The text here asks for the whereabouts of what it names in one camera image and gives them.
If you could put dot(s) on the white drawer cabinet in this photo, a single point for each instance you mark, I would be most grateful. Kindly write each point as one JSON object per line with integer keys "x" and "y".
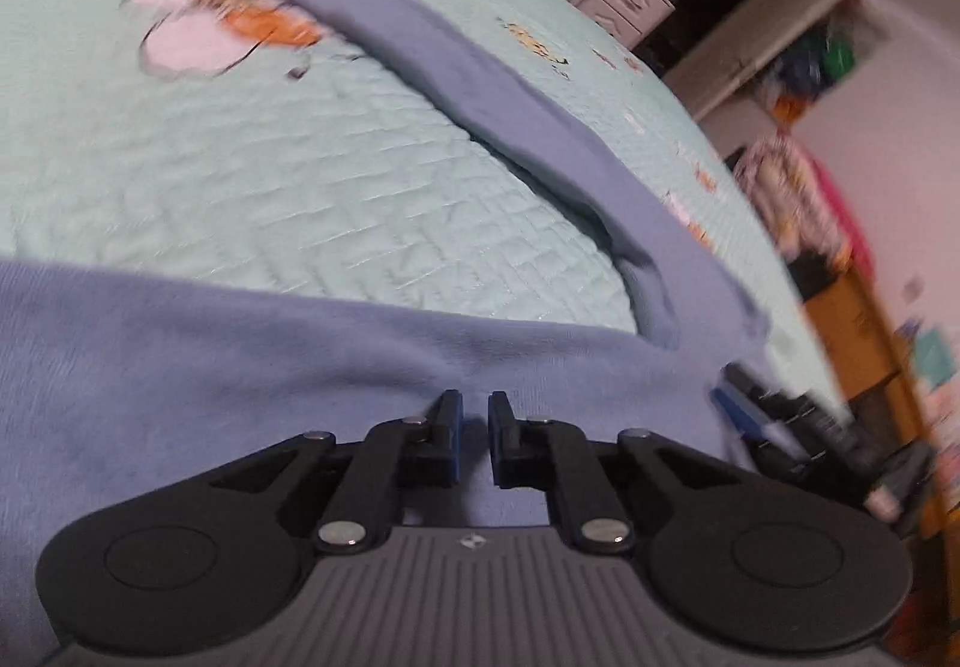
{"x": 626, "y": 3}

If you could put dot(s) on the wooden desk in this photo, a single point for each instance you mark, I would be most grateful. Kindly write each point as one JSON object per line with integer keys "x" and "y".
{"x": 862, "y": 337}

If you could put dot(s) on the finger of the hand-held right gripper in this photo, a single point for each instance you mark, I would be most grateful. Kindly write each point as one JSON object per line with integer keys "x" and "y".
{"x": 739, "y": 416}
{"x": 761, "y": 386}

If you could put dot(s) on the pink pillow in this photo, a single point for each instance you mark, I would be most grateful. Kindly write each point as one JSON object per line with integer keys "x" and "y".
{"x": 851, "y": 224}

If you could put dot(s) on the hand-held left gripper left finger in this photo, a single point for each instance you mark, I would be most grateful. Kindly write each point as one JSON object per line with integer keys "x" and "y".
{"x": 450, "y": 442}

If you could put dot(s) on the rolled floral quilt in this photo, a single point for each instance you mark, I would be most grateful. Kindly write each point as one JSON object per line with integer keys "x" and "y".
{"x": 787, "y": 195}

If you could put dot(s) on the bee print quilted bedspread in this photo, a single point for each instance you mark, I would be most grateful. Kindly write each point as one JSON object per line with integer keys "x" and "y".
{"x": 262, "y": 172}

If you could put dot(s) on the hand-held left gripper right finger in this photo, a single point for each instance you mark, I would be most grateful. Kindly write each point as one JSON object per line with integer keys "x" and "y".
{"x": 496, "y": 442}

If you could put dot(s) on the black chair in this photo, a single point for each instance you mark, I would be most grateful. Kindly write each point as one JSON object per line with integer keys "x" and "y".
{"x": 814, "y": 277}

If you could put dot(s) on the hanging colourful bags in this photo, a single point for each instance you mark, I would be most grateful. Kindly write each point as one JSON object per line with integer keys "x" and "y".
{"x": 814, "y": 67}

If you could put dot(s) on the blue knit sweater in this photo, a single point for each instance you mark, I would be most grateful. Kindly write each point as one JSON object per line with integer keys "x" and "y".
{"x": 225, "y": 367}

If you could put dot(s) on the teal gift bag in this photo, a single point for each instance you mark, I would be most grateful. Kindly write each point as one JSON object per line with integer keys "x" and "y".
{"x": 932, "y": 359}

